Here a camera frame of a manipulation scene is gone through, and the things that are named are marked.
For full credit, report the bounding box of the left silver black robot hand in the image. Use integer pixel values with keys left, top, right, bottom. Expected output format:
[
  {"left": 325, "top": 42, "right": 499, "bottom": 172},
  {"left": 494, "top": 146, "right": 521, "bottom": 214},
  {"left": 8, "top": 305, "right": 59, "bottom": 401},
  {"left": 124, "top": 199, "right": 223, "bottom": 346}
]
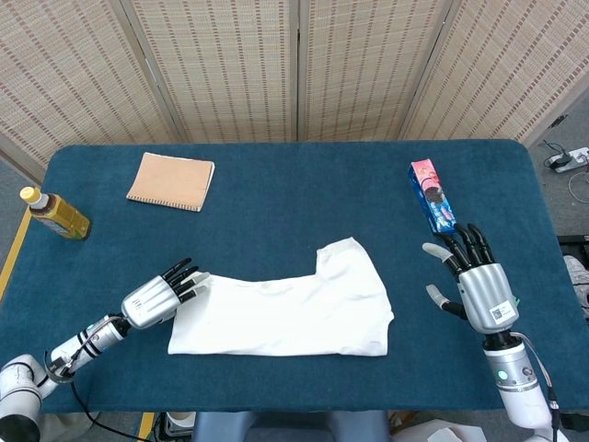
[{"left": 121, "top": 257, "right": 212, "bottom": 332}]

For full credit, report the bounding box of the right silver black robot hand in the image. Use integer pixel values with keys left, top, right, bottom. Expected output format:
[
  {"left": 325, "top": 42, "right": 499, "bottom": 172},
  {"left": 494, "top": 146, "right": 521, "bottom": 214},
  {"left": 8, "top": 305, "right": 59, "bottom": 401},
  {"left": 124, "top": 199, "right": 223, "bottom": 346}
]
[{"left": 422, "top": 223, "right": 521, "bottom": 335}]

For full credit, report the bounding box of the white T-shirt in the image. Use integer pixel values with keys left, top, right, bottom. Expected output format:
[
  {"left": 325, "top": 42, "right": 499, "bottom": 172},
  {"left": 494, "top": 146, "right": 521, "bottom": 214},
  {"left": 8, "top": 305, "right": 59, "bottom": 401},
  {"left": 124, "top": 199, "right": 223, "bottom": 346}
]
[{"left": 167, "top": 236, "right": 396, "bottom": 358}]

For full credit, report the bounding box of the grey sneaker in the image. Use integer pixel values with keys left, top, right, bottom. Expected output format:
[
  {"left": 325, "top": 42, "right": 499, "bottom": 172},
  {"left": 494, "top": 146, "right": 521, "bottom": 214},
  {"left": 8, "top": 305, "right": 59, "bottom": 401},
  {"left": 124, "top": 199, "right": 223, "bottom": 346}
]
[{"left": 563, "top": 255, "right": 589, "bottom": 319}]

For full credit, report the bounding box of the black equipment base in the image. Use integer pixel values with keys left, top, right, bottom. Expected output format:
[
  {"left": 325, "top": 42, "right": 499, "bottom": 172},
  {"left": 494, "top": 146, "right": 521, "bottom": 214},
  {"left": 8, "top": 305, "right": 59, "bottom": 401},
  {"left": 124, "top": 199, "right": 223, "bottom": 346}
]
[{"left": 556, "top": 234, "right": 589, "bottom": 259}]

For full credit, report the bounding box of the blue cookie box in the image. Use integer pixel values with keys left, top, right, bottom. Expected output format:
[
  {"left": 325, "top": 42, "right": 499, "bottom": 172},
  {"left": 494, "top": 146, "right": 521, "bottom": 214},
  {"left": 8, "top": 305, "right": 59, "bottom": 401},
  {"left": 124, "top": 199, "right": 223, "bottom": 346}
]
[{"left": 406, "top": 158, "right": 461, "bottom": 238}]

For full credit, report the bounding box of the white tape roll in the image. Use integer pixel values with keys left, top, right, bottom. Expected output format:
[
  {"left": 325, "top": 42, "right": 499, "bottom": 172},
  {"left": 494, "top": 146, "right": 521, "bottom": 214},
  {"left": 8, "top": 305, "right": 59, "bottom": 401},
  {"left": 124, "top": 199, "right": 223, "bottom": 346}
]
[{"left": 164, "top": 411, "right": 197, "bottom": 438}]

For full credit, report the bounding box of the tea bottle with yellow cap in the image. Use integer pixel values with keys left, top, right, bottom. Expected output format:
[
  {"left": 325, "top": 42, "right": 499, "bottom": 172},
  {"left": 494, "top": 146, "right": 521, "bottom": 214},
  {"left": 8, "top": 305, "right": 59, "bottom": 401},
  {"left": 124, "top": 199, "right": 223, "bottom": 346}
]
[{"left": 18, "top": 186, "right": 92, "bottom": 241}]

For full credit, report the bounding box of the brown spiral notebook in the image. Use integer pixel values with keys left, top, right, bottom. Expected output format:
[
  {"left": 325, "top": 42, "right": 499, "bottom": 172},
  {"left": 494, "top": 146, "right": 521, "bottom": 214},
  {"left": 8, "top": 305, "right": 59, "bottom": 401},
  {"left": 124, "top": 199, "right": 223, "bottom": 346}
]
[{"left": 125, "top": 152, "right": 216, "bottom": 214}]

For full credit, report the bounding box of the white paper sheet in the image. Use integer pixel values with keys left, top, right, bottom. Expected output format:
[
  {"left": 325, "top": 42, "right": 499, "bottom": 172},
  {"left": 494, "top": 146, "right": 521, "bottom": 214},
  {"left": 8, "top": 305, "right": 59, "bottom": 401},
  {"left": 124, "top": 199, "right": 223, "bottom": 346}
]
[{"left": 395, "top": 423, "right": 487, "bottom": 442}]

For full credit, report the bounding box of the white power strip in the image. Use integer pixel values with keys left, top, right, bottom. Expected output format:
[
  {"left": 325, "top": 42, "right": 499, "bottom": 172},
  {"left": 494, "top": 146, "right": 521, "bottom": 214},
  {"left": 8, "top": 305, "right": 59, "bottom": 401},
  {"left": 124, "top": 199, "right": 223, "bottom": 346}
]
[{"left": 549, "top": 146, "right": 589, "bottom": 174}]

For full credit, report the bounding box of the blue table cover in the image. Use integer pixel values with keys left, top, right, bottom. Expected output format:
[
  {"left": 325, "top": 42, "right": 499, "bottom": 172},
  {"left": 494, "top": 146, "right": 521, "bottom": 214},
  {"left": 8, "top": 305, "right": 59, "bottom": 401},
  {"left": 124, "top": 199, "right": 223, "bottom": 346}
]
[{"left": 0, "top": 139, "right": 576, "bottom": 415}]

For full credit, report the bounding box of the beige woven folding screen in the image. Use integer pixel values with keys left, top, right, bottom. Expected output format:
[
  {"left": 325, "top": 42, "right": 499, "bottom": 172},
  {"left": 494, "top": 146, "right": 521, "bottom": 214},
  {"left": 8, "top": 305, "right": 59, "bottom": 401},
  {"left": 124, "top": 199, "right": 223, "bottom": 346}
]
[{"left": 0, "top": 0, "right": 589, "bottom": 169}]

